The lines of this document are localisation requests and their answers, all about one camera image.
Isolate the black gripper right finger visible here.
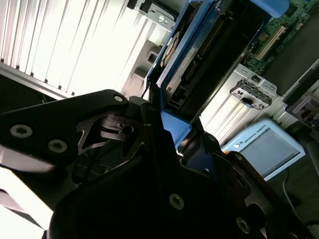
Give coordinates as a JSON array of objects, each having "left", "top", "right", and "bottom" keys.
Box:
[{"left": 195, "top": 119, "right": 316, "bottom": 239}]

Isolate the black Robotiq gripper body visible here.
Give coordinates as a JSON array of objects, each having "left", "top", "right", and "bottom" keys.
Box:
[{"left": 47, "top": 155, "right": 247, "bottom": 239}]

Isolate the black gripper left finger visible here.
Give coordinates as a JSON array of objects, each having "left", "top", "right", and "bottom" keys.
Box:
[{"left": 0, "top": 89, "right": 195, "bottom": 221}]

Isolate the hard disk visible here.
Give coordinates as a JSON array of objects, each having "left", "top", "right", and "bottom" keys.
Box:
[{"left": 146, "top": 0, "right": 290, "bottom": 175}]

